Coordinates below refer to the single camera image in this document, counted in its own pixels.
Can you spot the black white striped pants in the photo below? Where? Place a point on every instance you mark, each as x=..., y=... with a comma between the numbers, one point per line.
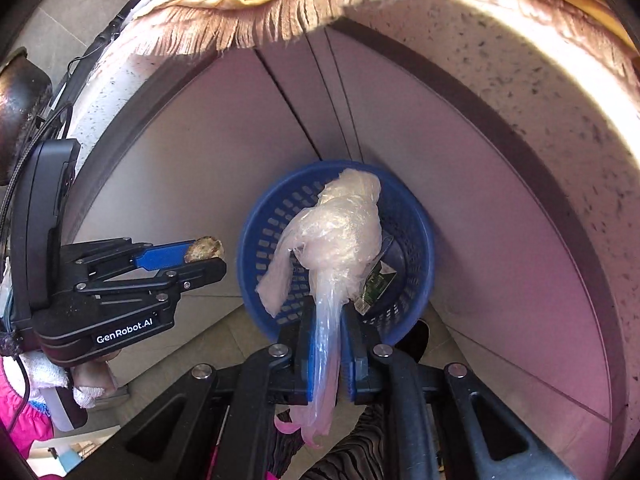
x=350, y=452

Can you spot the person's left hand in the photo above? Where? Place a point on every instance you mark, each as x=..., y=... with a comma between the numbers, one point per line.
x=95, y=377

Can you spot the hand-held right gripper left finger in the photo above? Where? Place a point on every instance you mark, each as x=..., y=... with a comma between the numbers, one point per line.
x=306, y=360

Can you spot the dark wok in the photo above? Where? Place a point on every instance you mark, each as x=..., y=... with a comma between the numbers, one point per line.
x=20, y=110

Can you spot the brown scrap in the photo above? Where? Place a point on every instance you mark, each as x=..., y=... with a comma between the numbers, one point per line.
x=202, y=249

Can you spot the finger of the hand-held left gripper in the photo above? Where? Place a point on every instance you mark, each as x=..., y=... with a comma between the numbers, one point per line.
x=200, y=272
x=160, y=256

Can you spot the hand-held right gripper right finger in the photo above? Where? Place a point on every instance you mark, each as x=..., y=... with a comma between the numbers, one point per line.
x=357, y=375

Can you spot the pink fringed mat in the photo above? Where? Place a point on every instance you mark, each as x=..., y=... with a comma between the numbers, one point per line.
x=225, y=30

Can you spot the clear plastic bag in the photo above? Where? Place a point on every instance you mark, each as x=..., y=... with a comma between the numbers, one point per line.
x=340, y=240

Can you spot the grey cabinet door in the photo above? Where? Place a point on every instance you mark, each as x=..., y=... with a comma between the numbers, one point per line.
x=175, y=160
x=450, y=235

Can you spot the blue plastic waste basket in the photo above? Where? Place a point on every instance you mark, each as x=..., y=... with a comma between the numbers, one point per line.
x=410, y=240

